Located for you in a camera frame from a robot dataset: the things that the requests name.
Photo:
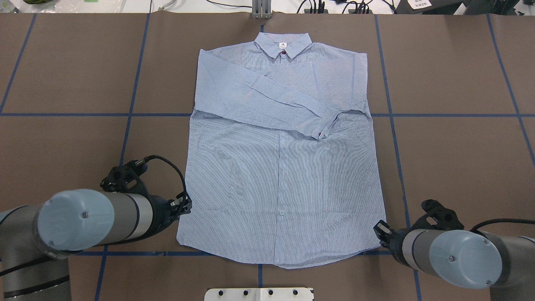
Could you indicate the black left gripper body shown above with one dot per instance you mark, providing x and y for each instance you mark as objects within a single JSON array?
[{"x": 162, "y": 214}]

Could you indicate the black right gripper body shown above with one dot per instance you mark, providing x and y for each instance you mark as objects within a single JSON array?
[{"x": 396, "y": 241}]

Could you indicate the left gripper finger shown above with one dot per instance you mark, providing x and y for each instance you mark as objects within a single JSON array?
[
  {"x": 182, "y": 201},
  {"x": 181, "y": 209}
]

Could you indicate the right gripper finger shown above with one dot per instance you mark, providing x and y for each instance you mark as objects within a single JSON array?
[{"x": 382, "y": 231}]

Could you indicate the blue striped button shirt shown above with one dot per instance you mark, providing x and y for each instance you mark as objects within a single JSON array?
[{"x": 282, "y": 166}]

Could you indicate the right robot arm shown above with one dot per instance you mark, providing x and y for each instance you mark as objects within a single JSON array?
[{"x": 504, "y": 265}]

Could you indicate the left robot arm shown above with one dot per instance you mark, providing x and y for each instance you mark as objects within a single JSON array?
[{"x": 37, "y": 240}]

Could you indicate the green cloth bundle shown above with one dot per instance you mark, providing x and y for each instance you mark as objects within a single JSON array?
[{"x": 36, "y": 2}]

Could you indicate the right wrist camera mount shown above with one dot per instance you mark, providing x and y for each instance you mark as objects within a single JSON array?
[{"x": 437, "y": 217}]

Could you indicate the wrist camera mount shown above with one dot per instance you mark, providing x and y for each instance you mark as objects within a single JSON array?
[
  {"x": 126, "y": 178},
  {"x": 437, "y": 217}
]

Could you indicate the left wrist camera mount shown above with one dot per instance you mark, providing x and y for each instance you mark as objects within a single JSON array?
[{"x": 126, "y": 178}]

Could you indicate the grey clamp bracket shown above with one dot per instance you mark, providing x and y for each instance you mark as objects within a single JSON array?
[{"x": 261, "y": 9}]

